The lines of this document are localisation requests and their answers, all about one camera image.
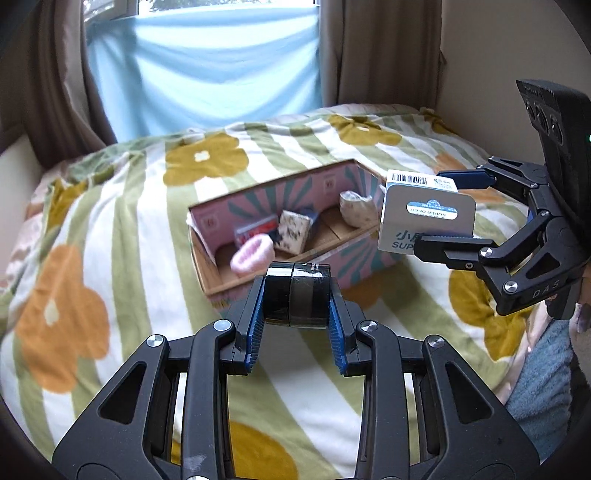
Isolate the blue and white carton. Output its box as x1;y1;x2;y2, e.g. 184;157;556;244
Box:
378;169;477;257

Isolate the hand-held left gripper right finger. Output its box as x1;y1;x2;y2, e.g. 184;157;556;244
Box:
325;277;541;480

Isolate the small black jar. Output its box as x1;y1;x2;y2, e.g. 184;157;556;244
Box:
264;261;332;329

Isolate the pink fluffy item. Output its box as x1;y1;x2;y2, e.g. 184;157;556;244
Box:
230;233;274;277

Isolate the brown curtain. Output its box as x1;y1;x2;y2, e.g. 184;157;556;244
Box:
318;0;444;112
14;0;118;169

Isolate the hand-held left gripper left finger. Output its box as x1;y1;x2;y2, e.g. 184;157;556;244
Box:
52;273;269;480

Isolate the white marbled box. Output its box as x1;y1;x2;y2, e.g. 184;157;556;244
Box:
276;210;315;254

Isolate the pink bed sheet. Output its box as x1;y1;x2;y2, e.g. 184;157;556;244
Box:
0;217;44;296

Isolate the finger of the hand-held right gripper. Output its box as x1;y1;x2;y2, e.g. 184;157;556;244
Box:
436;157;550;217
413;216;578;317

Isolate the pink printed cardboard box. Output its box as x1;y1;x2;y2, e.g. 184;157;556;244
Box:
187;159;404;309

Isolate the blue towel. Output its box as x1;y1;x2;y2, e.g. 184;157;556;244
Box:
505;318;575;444

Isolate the window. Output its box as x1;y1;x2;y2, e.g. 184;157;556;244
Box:
83;0;319;21

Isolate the small red box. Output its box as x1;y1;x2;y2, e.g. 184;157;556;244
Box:
235;217;280;247

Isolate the light blue cloth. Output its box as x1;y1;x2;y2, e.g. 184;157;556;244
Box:
85;4;324;139

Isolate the white floral pouch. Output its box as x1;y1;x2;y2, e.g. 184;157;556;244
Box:
339;190;380;229

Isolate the floral striped blanket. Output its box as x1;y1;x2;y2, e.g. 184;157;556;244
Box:
0;104;555;480

